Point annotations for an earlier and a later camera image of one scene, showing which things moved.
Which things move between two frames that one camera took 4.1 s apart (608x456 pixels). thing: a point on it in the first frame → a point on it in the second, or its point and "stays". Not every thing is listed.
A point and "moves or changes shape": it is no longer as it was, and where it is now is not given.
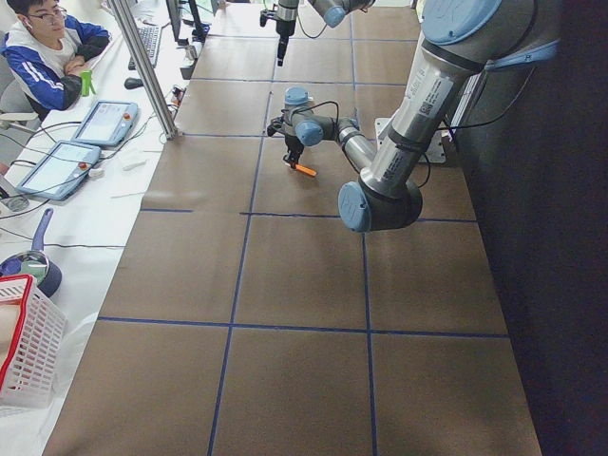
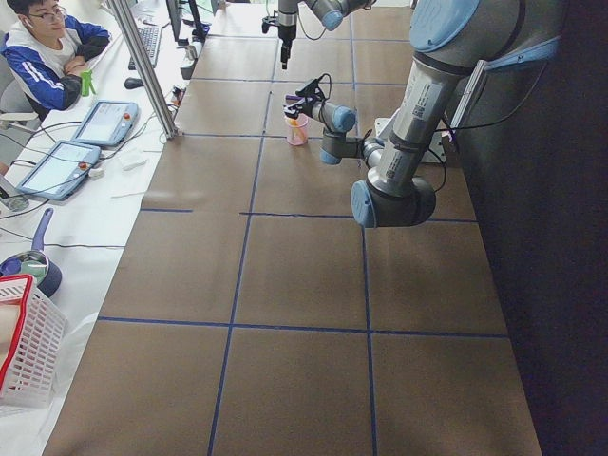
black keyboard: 151,38 stays
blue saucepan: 35,263 stays
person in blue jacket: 47,50 stays
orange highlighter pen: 307,170 moves or changes shape
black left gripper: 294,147 → 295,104
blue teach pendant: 107,123 stays
